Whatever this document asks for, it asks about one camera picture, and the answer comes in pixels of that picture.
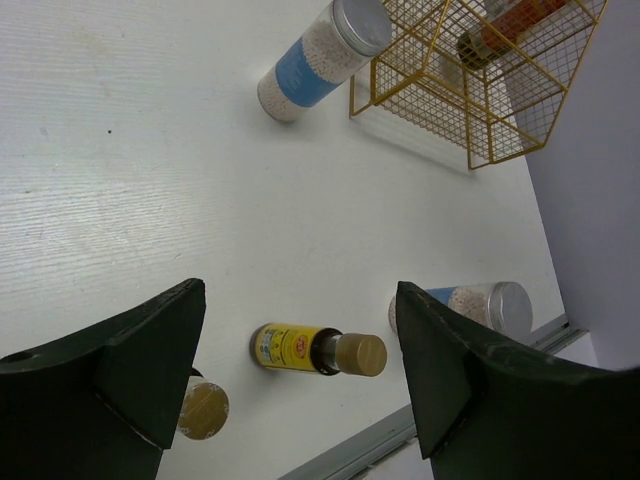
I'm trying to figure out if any far blue label spice jar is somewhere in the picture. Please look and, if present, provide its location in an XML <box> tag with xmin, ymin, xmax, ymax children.
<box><xmin>257</xmin><ymin>0</ymin><xmax>392</xmax><ymax>123</ymax></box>

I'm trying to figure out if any near blue label spice jar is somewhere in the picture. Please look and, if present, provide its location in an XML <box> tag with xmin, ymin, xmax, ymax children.
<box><xmin>386</xmin><ymin>281</ymin><xmax>534</xmax><ymax>341</ymax></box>

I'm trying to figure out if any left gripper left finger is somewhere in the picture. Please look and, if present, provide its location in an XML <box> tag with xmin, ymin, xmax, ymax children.
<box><xmin>1</xmin><ymin>278</ymin><xmax>206</xmax><ymax>479</ymax></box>

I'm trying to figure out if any aluminium table frame rail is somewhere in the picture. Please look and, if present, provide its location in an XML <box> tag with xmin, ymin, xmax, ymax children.
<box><xmin>283</xmin><ymin>314</ymin><xmax>597</xmax><ymax>479</ymax></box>

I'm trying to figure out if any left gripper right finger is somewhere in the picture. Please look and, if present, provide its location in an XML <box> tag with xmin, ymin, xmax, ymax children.
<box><xmin>395</xmin><ymin>282</ymin><xmax>639</xmax><ymax>479</ymax></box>

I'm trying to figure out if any soy sauce bottle red label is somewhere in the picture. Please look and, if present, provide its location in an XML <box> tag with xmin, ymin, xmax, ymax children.
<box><xmin>457</xmin><ymin>0</ymin><xmax>568</xmax><ymax>71</ymax></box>

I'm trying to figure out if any yellow wire basket rack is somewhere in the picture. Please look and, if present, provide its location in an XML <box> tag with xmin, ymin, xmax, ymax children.
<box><xmin>349</xmin><ymin>1</ymin><xmax>607</xmax><ymax>170</ymax></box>

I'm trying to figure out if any right small yellow bottle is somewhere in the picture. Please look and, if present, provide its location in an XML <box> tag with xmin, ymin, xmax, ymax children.
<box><xmin>249</xmin><ymin>323</ymin><xmax>387</xmax><ymax>377</ymax></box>

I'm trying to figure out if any left small yellow bottle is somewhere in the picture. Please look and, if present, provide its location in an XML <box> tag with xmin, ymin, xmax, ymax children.
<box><xmin>176</xmin><ymin>368</ymin><xmax>230</xmax><ymax>441</ymax></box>

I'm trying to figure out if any blue label spice jar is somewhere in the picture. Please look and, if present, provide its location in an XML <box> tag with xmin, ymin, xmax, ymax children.
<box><xmin>386</xmin><ymin>281</ymin><xmax>534</xmax><ymax>341</ymax></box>
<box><xmin>257</xmin><ymin>0</ymin><xmax>392</xmax><ymax>123</ymax></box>

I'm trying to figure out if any small yellow bottle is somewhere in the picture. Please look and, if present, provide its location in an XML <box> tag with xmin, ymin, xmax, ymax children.
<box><xmin>176</xmin><ymin>368</ymin><xmax>230</xmax><ymax>441</ymax></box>
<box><xmin>249</xmin><ymin>323</ymin><xmax>387</xmax><ymax>377</ymax></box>

